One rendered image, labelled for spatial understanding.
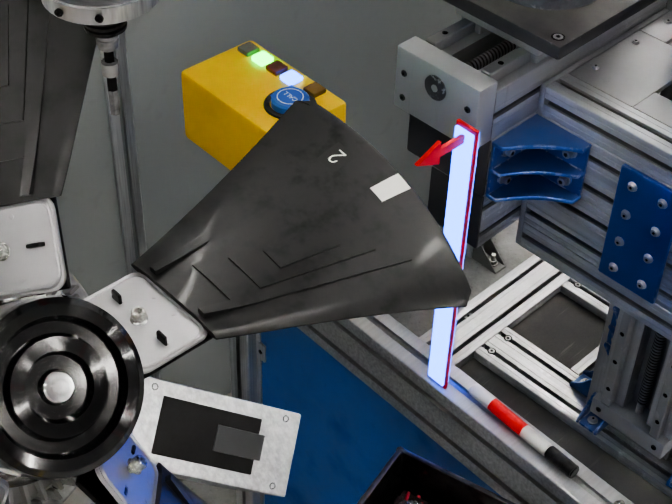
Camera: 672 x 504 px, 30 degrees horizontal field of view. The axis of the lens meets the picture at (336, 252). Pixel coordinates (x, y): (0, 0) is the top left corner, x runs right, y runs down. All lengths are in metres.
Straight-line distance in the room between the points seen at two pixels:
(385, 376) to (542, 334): 0.96
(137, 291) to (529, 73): 0.75
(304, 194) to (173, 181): 0.96
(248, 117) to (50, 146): 0.46
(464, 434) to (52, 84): 0.63
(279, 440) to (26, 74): 0.39
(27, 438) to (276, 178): 0.31
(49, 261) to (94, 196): 1.00
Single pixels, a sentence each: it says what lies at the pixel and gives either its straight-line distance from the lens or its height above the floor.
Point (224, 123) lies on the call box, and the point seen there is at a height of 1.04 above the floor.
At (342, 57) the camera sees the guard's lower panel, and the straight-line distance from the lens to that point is 2.09.
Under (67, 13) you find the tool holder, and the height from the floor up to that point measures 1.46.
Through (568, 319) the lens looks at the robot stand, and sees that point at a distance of 2.35.
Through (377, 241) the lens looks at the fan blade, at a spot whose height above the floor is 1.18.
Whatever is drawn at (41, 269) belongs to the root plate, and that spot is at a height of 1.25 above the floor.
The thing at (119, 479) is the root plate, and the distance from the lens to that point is 0.90.
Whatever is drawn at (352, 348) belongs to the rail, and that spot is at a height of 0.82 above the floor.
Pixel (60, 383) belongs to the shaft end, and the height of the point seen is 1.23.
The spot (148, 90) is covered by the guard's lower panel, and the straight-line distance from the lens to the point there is 1.84.
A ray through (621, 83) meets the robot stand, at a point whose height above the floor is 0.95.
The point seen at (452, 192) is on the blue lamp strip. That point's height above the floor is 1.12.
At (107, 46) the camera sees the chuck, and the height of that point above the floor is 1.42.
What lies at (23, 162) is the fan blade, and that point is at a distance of 0.88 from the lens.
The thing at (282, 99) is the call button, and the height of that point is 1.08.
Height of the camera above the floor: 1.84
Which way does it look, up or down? 42 degrees down
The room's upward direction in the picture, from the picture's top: 2 degrees clockwise
